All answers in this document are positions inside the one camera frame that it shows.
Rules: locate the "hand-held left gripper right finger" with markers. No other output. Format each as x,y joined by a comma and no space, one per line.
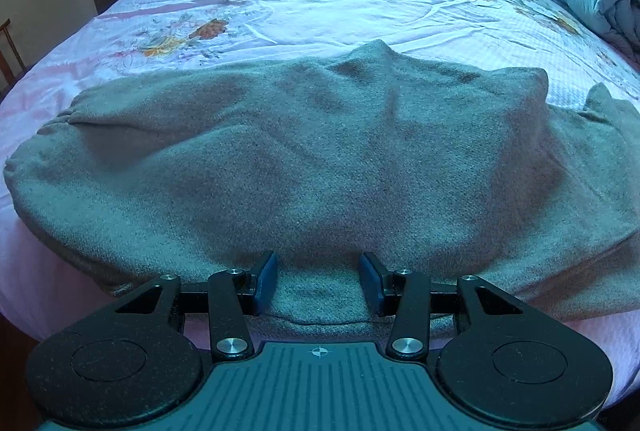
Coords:
371,282

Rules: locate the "bed with floral sheet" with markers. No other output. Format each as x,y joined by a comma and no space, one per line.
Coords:
325,1

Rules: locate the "wooden chair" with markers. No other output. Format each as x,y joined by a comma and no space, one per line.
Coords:
9,56

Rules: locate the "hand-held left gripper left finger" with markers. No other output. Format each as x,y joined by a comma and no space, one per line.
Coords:
266,281

